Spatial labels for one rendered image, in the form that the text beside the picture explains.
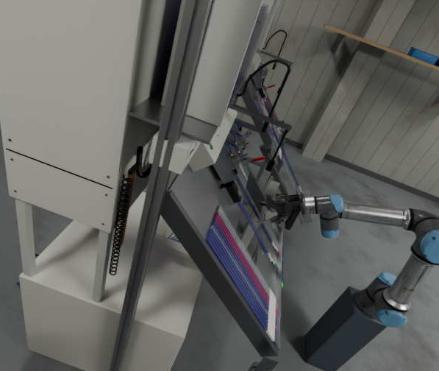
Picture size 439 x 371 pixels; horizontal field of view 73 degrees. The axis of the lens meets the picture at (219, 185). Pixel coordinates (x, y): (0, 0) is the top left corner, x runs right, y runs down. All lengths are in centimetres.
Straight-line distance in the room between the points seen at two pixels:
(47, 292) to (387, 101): 432
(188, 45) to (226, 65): 15
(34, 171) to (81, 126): 22
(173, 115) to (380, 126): 428
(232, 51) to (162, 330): 96
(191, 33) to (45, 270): 104
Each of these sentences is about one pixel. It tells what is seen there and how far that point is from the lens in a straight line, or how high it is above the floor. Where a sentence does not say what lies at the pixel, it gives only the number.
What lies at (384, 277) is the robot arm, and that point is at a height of 78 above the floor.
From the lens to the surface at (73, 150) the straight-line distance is 83.
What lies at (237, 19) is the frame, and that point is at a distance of 71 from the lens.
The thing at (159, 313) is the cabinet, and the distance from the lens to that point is 125.
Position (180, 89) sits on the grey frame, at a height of 150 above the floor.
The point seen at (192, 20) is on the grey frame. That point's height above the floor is 161.
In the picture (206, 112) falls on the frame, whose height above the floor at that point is 141.
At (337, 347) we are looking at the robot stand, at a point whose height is 25.
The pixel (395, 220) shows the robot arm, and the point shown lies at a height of 109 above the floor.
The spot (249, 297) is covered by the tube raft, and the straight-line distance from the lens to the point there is 105.
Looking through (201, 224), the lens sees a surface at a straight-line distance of 88.
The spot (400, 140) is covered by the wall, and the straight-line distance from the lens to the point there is 491.
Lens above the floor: 168
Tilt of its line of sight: 33 degrees down
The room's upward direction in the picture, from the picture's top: 21 degrees clockwise
